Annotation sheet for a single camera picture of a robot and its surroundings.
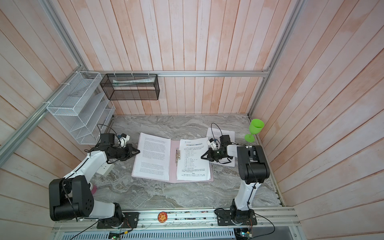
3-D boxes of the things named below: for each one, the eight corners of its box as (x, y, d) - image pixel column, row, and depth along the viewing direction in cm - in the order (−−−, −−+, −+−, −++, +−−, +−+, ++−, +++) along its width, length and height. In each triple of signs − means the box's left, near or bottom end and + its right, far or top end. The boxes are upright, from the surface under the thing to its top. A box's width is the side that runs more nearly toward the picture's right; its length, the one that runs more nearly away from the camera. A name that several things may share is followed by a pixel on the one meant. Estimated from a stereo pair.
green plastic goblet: (244, 142, 106) (252, 128, 94) (242, 132, 112) (248, 118, 99) (256, 142, 106) (265, 128, 94) (253, 132, 112) (261, 118, 99)
